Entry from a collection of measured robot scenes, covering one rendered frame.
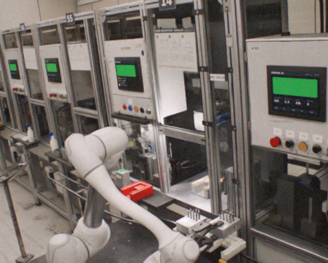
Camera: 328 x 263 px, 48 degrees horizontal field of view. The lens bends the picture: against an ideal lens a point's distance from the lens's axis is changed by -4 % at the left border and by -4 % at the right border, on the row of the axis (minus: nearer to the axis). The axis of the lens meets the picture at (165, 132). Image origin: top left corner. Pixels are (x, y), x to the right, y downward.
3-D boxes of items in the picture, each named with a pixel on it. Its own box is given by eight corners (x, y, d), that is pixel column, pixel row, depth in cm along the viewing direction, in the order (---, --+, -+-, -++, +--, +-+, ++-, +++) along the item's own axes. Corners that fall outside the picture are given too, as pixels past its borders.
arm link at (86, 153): (92, 167, 151) (113, 156, 162) (65, 132, 153) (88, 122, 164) (77, 183, 159) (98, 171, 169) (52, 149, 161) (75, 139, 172)
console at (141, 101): (110, 112, 248) (100, 42, 235) (145, 103, 265) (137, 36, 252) (149, 121, 216) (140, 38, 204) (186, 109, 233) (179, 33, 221)
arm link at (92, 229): (64, 250, 201) (92, 231, 219) (86, 267, 195) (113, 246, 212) (81, 128, 165) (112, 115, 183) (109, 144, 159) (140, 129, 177)
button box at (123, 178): (117, 187, 246) (114, 170, 243) (126, 183, 251) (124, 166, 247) (124, 190, 240) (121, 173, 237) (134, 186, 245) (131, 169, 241)
